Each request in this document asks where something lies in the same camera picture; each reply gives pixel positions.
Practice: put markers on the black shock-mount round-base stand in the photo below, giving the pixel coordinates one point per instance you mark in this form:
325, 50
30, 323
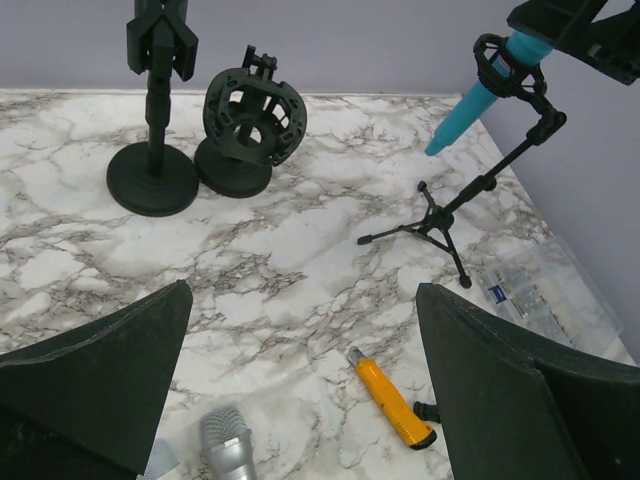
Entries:
252, 125

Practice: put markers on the grey silver microphone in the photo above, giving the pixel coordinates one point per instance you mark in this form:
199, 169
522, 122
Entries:
226, 443

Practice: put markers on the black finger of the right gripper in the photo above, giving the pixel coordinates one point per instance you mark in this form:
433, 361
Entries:
609, 45

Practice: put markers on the black hammer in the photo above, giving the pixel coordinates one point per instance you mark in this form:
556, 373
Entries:
427, 412

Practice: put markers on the cyan blue microphone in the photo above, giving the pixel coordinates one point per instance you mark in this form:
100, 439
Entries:
506, 67

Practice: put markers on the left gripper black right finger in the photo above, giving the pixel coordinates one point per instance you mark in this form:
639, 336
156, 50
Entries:
516, 405

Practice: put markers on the white microphone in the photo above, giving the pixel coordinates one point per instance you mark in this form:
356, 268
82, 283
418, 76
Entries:
162, 464

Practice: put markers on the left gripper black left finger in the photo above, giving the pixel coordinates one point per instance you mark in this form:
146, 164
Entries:
86, 403

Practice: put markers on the black clip microphone stand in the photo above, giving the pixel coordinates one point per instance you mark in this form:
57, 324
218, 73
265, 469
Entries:
152, 178

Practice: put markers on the clear plastic screw box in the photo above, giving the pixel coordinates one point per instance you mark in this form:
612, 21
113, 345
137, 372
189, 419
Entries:
546, 290

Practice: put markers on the orange utility knife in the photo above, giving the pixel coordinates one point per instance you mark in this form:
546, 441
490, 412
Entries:
414, 432

